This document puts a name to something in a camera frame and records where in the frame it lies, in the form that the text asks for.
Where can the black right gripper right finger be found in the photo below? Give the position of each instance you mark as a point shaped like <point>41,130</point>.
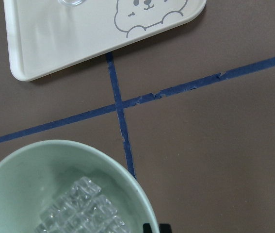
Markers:
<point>165,228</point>

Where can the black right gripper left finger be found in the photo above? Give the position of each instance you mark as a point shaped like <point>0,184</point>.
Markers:
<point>147,228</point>

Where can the clear ice cubes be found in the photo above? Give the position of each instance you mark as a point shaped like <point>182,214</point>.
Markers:
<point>82,209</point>

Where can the light green bowl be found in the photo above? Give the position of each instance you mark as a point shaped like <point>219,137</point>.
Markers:
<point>34,175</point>

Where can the cream bear tray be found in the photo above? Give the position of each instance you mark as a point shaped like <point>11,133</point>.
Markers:
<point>45,36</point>

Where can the clear wine glass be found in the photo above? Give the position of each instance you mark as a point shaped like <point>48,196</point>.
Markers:
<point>71,2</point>

